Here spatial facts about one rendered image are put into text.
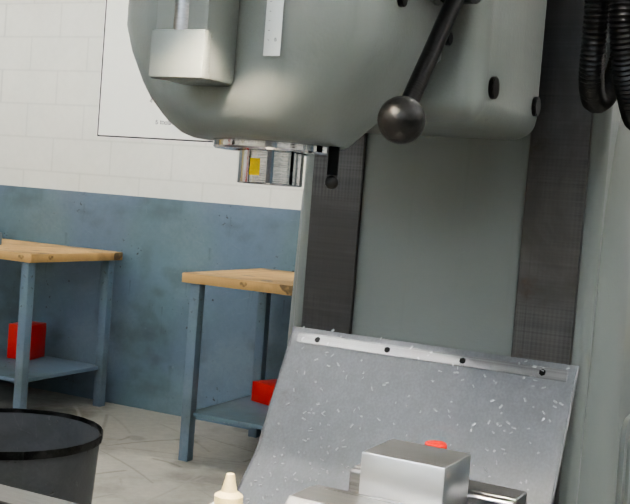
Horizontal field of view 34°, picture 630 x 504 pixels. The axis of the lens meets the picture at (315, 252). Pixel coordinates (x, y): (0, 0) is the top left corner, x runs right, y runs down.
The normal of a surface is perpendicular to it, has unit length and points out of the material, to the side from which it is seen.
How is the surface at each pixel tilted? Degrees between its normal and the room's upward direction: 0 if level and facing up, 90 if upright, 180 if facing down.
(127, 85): 90
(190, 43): 90
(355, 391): 64
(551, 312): 90
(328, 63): 112
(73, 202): 90
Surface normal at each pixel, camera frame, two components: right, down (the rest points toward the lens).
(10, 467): 0.31, 0.14
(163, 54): -0.44, 0.01
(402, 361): -0.37, -0.44
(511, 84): 0.89, 0.09
